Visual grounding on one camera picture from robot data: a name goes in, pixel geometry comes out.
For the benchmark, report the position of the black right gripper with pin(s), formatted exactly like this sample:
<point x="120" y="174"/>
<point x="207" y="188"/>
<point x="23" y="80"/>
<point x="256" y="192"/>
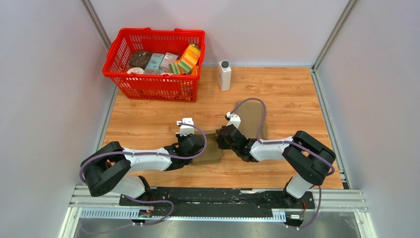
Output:
<point x="222" y="146"/>

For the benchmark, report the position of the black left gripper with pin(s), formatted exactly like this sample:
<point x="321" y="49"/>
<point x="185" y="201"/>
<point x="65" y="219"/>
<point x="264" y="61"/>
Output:
<point x="180" y="138"/>

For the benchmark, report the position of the brown cardboard box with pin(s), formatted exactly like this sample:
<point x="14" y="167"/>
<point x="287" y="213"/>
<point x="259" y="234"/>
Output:
<point x="212" y="153"/>

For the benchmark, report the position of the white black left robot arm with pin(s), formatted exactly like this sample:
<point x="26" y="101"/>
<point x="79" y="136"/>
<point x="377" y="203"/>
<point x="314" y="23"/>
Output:
<point x="110" y="168"/>

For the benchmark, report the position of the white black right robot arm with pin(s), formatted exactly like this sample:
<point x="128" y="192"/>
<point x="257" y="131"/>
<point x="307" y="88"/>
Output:
<point x="312" y="160"/>

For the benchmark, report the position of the teal snack box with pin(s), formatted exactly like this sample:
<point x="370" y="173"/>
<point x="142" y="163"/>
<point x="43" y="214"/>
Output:
<point x="153" y="65"/>

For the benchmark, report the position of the grey pink snack box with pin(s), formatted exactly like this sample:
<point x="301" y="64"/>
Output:
<point x="167" y="60"/>

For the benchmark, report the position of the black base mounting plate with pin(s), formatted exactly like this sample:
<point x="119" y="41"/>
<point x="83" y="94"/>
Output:
<point x="223" y="202"/>

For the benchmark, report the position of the white bottle black cap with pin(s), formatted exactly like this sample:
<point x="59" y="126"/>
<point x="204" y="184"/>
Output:
<point x="225" y="71"/>

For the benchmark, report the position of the green striped packet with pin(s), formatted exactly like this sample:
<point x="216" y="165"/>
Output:
<point x="175" y="68"/>

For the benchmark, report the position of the white round lid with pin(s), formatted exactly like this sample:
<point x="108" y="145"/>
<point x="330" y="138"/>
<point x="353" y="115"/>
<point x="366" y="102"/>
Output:
<point x="135" y="70"/>

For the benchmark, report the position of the brown round bag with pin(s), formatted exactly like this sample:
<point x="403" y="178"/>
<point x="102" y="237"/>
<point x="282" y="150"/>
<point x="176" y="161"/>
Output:
<point x="139" y="59"/>

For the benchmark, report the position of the red plastic shopping basket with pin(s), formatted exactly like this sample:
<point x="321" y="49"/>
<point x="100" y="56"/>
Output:
<point x="179" y="88"/>

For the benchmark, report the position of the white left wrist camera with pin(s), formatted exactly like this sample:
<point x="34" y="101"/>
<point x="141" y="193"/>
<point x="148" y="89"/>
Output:
<point x="185" y="126"/>

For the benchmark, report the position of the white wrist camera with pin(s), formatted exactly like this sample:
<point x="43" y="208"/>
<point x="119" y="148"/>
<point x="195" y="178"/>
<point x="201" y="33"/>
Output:
<point x="185" y="126"/>
<point x="233" y="119"/>

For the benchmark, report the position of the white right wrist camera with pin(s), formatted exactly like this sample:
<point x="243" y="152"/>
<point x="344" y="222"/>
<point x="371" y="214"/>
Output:
<point x="233" y="119"/>

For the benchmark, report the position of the aluminium frame rail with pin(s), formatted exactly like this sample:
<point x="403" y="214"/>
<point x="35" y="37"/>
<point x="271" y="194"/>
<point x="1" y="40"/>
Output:
<point x="328" y="207"/>

